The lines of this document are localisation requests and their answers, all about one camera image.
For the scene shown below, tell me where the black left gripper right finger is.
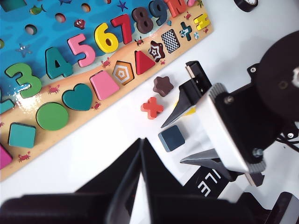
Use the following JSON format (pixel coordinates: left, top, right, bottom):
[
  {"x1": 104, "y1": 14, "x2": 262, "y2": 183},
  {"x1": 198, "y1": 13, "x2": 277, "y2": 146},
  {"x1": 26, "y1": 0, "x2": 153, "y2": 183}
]
[{"x1": 130, "y1": 138, "x2": 273, "y2": 224}]

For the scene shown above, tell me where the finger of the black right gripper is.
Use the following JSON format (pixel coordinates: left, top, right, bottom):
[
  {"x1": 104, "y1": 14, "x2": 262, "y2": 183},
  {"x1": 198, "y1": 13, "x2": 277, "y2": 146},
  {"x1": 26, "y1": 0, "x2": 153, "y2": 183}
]
[
  {"x1": 161, "y1": 78, "x2": 206, "y2": 129},
  {"x1": 179, "y1": 149, "x2": 234, "y2": 204}
]

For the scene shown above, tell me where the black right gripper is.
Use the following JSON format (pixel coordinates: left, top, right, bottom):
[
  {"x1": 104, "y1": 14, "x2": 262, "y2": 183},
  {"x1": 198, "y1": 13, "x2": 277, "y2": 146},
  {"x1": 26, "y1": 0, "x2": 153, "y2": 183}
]
[{"x1": 185, "y1": 61, "x2": 292, "y2": 187}]

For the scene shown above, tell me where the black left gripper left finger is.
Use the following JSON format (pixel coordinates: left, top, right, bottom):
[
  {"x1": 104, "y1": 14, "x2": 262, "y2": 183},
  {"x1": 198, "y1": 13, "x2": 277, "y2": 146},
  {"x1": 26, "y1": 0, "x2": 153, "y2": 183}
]
[{"x1": 0, "y1": 138, "x2": 142, "y2": 224}]

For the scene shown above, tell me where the dark blue square block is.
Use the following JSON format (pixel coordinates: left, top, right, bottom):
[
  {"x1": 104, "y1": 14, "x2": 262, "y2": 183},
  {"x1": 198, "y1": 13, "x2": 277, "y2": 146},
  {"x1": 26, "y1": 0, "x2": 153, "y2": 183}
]
[{"x1": 158, "y1": 125, "x2": 185, "y2": 153}]

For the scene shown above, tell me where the yellow pentagon block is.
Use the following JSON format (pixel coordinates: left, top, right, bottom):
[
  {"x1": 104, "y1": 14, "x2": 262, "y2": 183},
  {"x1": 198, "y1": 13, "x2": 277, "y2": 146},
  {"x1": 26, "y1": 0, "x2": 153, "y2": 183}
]
[{"x1": 173, "y1": 99, "x2": 196, "y2": 116}]

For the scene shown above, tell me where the brown star block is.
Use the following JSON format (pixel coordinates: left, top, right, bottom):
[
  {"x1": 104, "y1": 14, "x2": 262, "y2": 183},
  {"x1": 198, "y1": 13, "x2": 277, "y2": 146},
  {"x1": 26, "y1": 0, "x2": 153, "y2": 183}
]
[{"x1": 153, "y1": 76, "x2": 175, "y2": 98}]

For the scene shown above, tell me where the orange cross block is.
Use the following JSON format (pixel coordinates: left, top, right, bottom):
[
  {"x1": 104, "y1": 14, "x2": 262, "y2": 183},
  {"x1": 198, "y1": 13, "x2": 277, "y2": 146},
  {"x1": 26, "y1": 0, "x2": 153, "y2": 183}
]
[{"x1": 141, "y1": 97, "x2": 164, "y2": 120}]

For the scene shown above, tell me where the red triangle block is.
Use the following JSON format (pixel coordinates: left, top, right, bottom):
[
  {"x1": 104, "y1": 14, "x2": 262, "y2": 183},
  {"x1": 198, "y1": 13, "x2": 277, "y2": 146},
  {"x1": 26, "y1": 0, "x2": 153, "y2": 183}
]
[{"x1": 135, "y1": 50, "x2": 157, "y2": 76}]

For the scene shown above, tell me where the yellow equals sign block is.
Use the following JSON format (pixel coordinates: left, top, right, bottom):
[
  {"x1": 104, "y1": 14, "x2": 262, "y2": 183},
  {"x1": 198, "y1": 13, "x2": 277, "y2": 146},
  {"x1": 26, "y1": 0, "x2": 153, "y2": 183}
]
[{"x1": 194, "y1": 13, "x2": 210, "y2": 31}]

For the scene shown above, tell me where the pink trapezoid block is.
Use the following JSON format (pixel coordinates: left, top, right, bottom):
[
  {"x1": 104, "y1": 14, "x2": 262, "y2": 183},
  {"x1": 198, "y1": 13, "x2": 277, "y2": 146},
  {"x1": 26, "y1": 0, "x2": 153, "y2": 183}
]
[{"x1": 89, "y1": 70, "x2": 120, "y2": 101}]

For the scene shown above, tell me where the dark blue number nine block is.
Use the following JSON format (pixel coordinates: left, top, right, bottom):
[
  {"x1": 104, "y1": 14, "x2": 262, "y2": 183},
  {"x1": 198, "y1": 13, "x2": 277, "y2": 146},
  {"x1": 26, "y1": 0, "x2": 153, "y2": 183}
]
[{"x1": 149, "y1": 0, "x2": 169, "y2": 26}]

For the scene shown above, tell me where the colourful wooden puzzle board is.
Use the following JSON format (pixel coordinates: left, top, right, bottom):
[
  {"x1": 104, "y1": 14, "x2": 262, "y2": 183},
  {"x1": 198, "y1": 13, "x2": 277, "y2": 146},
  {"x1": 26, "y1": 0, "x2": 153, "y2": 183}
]
[{"x1": 0, "y1": 0, "x2": 214, "y2": 182}]

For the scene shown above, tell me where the brown number eight block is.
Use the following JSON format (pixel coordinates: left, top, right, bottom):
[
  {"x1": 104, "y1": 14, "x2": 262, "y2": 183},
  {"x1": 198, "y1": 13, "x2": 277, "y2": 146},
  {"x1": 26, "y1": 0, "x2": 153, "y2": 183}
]
[{"x1": 131, "y1": 7, "x2": 155, "y2": 33}]

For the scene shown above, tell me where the magenta shape block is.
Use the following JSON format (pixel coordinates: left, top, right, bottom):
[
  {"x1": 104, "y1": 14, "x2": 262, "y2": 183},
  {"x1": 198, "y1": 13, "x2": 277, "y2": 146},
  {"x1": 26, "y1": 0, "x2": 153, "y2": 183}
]
[{"x1": 0, "y1": 144, "x2": 14, "y2": 170}]

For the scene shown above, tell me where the red number seven block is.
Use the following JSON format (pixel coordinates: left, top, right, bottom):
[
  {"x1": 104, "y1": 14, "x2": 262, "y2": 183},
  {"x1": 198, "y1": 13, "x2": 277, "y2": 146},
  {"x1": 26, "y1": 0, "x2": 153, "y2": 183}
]
[{"x1": 110, "y1": 13, "x2": 134, "y2": 45}]

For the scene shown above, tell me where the orange number ten block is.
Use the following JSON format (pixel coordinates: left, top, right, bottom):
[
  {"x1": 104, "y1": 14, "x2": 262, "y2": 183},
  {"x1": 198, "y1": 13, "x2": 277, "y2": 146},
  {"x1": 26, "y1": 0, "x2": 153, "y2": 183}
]
[{"x1": 164, "y1": 0, "x2": 187, "y2": 17}]

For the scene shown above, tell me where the teal square block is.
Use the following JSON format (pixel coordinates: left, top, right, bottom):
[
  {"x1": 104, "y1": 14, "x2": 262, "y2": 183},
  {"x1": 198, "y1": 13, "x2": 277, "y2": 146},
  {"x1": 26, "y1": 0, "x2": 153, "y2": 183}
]
[{"x1": 8, "y1": 122, "x2": 37, "y2": 149}]

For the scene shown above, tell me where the green circle block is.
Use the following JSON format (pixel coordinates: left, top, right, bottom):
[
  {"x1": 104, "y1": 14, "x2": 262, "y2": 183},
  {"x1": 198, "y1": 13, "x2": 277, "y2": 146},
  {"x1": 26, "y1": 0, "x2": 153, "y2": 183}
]
[{"x1": 36, "y1": 102, "x2": 70, "y2": 131}]

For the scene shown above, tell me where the teal heart block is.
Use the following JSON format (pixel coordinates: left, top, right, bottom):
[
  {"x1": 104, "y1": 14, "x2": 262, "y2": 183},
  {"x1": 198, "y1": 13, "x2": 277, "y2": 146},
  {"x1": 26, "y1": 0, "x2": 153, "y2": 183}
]
[{"x1": 62, "y1": 83, "x2": 94, "y2": 112}]

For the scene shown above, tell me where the yellow number six block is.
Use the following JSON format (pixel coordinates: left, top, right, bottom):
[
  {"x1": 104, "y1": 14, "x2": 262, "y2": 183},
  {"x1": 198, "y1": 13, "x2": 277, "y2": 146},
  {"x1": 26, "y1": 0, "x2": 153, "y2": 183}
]
[{"x1": 93, "y1": 22, "x2": 120, "y2": 54}]

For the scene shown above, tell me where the black tape roll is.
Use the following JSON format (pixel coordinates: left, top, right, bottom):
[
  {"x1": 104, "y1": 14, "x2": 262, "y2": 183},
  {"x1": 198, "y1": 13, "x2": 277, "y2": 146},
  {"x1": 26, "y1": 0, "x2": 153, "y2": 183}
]
[{"x1": 233, "y1": 0, "x2": 259, "y2": 13}]

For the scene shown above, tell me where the pink number five block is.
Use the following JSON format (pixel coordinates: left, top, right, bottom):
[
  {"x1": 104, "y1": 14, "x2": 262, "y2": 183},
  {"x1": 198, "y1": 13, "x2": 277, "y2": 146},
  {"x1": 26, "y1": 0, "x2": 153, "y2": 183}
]
[{"x1": 67, "y1": 34, "x2": 95, "y2": 68}]

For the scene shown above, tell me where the teal number two block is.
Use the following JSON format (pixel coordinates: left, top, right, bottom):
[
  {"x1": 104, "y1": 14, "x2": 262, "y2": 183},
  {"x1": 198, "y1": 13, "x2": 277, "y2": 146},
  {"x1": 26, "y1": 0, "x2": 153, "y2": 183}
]
[{"x1": 0, "y1": 87, "x2": 15, "y2": 115}]

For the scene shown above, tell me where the teal number four block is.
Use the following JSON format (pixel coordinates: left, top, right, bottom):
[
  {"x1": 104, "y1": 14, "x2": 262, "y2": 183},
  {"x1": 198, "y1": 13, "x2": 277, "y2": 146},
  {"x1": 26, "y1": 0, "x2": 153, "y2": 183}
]
[{"x1": 44, "y1": 46, "x2": 73, "y2": 79}]

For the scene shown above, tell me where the green number three block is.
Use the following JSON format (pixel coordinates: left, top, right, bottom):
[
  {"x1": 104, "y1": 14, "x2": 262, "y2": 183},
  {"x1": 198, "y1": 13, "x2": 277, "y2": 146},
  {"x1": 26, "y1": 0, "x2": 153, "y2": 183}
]
[{"x1": 6, "y1": 63, "x2": 43, "y2": 98}]

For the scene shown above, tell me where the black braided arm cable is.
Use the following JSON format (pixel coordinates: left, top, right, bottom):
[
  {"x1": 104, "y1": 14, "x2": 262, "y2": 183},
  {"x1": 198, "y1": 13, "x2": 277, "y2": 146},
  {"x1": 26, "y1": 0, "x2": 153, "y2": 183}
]
[{"x1": 277, "y1": 130, "x2": 299, "y2": 152}]

